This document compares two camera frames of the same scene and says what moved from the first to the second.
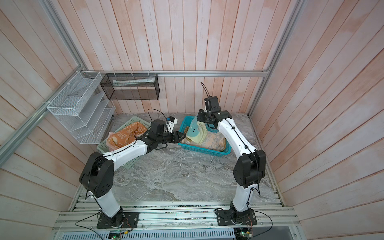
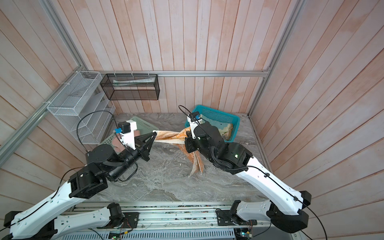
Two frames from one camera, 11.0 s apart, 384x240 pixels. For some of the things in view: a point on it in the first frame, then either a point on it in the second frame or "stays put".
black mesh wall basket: (131, 86) stays put
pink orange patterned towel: (125, 136) → (179, 139)
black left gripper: (175, 137) → (141, 139)
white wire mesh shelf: (82, 108) stays put
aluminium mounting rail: (178, 216) stays put
